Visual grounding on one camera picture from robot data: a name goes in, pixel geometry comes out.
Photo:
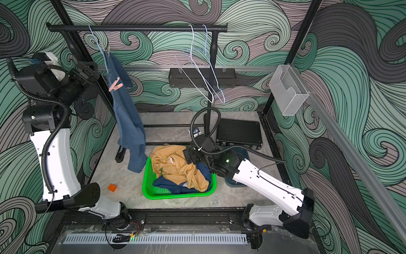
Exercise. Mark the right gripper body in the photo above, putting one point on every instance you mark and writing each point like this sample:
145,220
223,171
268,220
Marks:
196,156

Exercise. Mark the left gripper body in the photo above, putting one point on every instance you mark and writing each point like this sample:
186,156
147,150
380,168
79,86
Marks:
75,78

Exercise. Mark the tan cartoon print t-shirt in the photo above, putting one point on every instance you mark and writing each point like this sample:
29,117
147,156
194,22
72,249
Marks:
169,162

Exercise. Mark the navy Mickey print t-shirt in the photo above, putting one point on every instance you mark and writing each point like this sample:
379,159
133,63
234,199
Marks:
184,179

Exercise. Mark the slate blue t-shirt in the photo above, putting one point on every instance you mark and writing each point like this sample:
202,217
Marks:
129,123

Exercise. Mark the white wire hanger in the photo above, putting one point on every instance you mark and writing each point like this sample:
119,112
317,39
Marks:
189,57

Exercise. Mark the light blue wire hanger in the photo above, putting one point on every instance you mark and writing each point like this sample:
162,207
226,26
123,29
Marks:
212,79

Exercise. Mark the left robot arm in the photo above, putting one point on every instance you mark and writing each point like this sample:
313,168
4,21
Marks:
47,121

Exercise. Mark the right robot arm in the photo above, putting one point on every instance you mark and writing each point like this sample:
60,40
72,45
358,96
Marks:
293,208

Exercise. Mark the pink clothespin on blue shirt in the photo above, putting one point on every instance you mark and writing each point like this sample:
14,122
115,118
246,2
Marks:
115,84

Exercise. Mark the black ribbed case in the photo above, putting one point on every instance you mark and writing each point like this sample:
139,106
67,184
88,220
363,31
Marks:
239,132

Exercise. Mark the teal plastic tray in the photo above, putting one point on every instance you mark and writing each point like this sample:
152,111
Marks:
234,182

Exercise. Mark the green plastic basket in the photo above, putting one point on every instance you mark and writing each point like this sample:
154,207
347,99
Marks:
154,193

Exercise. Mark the orange small block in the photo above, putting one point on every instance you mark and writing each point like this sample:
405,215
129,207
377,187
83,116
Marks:
112,188

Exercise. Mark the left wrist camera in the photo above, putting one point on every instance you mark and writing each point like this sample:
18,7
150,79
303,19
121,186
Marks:
52,62

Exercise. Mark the black clothes rack frame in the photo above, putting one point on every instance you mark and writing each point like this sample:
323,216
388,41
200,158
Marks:
69,33

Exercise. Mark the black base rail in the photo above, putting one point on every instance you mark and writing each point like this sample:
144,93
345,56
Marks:
234,218

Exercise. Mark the white slotted cable duct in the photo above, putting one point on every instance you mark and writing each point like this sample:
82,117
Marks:
157,238

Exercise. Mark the clear mesh wall bin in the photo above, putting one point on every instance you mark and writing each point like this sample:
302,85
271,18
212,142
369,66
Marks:
288,89

